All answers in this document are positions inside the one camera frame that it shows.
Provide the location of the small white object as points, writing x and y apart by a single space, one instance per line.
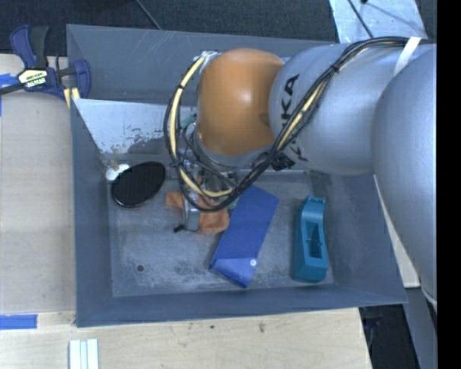
113 172

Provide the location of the black oval disc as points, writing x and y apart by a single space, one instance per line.
138 185

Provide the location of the orange cloth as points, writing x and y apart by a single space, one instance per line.
213 221

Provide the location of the pale wood flat board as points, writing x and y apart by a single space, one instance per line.
34 206

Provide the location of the grey metal bin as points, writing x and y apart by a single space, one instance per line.
157 260

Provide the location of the blue flat pouch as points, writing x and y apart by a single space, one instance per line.
246 233

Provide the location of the teal tape dispenser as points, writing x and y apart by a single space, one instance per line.
310 244

